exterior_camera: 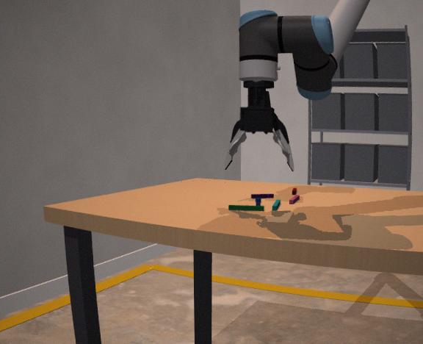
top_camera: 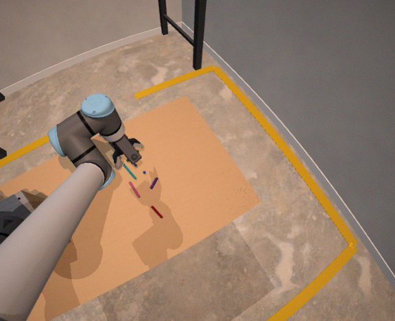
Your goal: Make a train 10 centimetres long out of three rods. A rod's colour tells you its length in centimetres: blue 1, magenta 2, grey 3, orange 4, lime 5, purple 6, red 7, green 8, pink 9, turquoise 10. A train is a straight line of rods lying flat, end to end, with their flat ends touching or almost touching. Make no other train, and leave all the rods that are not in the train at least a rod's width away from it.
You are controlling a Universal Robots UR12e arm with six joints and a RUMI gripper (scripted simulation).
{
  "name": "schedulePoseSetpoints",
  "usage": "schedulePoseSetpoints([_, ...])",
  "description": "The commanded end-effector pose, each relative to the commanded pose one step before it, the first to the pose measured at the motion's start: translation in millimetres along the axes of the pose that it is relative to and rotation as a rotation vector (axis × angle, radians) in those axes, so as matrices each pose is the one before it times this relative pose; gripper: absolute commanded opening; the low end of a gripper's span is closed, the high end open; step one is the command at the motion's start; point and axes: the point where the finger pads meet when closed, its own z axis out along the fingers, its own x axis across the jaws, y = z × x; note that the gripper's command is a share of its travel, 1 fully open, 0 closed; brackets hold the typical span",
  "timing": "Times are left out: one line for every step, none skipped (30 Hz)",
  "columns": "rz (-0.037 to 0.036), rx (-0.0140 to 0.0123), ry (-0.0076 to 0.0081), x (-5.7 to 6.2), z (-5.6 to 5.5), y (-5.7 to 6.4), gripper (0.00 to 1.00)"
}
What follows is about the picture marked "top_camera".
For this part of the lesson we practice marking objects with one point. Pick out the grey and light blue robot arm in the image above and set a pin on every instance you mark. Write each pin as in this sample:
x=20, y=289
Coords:
x=31, y=248

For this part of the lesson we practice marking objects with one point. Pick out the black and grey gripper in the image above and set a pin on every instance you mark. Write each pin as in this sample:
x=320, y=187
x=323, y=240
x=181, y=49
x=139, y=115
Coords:
x=116, y=155

